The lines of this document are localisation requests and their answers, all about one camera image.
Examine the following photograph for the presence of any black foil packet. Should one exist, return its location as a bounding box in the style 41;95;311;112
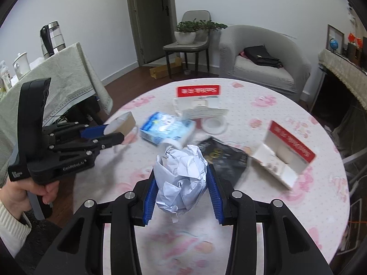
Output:
198;137;250;188

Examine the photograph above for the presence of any clear plastic lid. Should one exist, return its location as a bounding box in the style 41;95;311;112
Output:
200;115;229;134

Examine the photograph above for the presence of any grey green door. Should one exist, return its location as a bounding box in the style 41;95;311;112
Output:
125;0;177;65

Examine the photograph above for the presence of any green cloth covered table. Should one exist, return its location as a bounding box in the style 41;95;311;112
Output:
0;42;113;187

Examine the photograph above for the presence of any grey dining chair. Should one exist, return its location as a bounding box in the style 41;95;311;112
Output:
163;11;212;79

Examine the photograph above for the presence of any person's left forearm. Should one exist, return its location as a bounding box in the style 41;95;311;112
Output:
0;202;33;260

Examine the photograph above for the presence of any white paper ball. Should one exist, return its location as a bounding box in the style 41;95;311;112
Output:
155;145;208;224

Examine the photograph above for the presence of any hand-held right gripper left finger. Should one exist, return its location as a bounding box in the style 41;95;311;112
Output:
34;170;161;275

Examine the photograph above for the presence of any lace cloth covered cabinet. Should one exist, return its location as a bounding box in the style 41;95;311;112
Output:
319;49;367;105

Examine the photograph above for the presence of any picture frame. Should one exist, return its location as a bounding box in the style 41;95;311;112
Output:
327;24;345;55

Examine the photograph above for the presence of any white lidded cup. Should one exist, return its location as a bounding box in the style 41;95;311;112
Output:
12;52;31;79

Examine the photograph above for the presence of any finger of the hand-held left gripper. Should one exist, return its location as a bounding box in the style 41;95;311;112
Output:
49;132;125;158
42;122;110;145

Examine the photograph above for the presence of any flat cardboard box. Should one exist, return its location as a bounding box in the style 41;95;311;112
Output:
149;57;183;79

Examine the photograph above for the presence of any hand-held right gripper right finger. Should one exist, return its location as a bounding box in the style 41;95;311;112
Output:
206;165;334;275

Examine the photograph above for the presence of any potted green plant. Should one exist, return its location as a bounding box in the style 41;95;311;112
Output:
174;19;228;45

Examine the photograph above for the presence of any grey armchair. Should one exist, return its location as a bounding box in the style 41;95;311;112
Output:
219;25;312;104

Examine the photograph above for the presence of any blue tissue packet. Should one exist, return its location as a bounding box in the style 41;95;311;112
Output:
139;111;197;149

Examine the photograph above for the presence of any red white paper box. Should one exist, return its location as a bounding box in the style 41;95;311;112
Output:
249;120;316;190
173;85;230;120

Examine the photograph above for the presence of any glass electric kettle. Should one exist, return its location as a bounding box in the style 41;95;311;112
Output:
40;21;66;58

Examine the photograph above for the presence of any pink printed tablecloth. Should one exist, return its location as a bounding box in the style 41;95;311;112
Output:
73;78;351;275

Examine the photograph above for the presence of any person's left hand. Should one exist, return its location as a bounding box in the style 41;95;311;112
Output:
0;178;60;221

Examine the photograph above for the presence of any black bag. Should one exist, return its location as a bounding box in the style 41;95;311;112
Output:
243;45;283;69

